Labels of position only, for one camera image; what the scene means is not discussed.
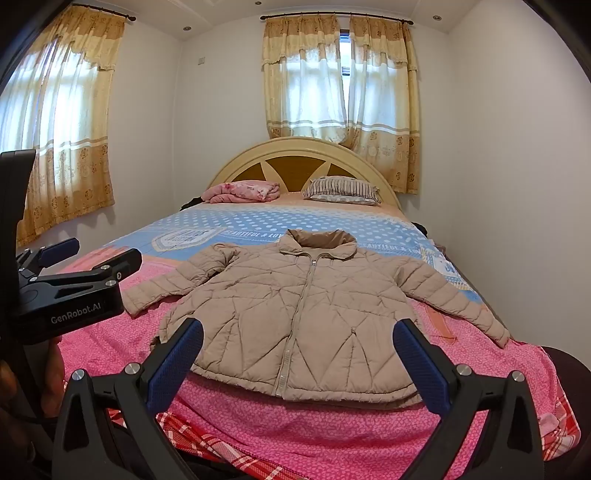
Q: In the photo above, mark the person's left hand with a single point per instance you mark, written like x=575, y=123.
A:
x=51, y=369

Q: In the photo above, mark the pink floral pillow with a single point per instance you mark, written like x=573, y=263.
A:
x=240, y=191

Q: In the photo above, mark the dark cloth beside bed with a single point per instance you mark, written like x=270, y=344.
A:
x=422, y=229
x=191, y=203

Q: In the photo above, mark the dark curtain rod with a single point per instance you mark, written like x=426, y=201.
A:
x=337, y=16
x=120, y=16

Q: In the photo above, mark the dark maroon round object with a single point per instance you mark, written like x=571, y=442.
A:
x=570, y=369

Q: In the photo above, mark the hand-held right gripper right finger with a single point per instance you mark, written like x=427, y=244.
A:
x=422, y=369

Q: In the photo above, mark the cream arched bed headboard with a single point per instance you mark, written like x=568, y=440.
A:
x=240, y=159

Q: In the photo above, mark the striped pillow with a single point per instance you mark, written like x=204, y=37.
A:
x=341, y=190

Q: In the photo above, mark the red plaid bed sheet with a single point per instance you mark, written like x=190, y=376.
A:
x=198, y=431

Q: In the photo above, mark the bed with blue pink blanket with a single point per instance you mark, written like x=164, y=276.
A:
x=258, y=221

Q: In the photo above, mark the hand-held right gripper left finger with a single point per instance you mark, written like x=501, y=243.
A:
x=178, y=364

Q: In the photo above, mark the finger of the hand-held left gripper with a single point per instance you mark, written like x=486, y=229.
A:
x=57, y=251
x=117, y=264

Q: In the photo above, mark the beige quilted puffer jacket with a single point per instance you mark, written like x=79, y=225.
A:
x=300, y=323

